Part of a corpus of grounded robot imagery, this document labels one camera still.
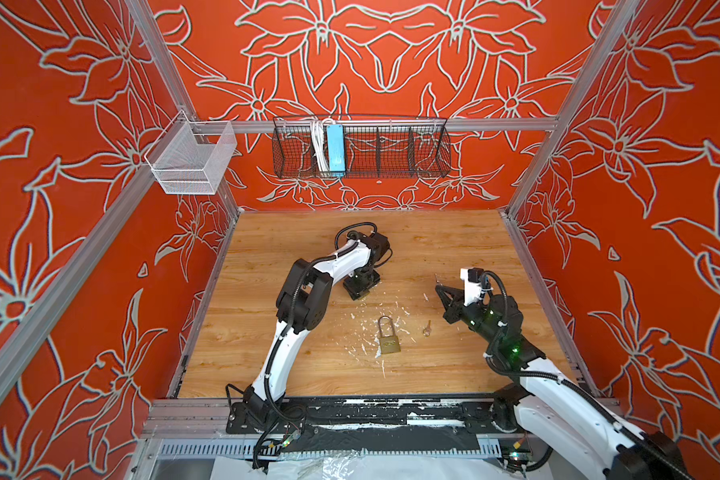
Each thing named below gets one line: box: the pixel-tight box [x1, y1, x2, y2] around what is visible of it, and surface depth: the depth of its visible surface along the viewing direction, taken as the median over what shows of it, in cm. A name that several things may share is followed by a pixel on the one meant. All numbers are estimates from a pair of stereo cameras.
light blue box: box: [327, 124, 346, 177], surface depth 91 cm
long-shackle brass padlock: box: [378, 315, 401, 354], surface depth 87 cm
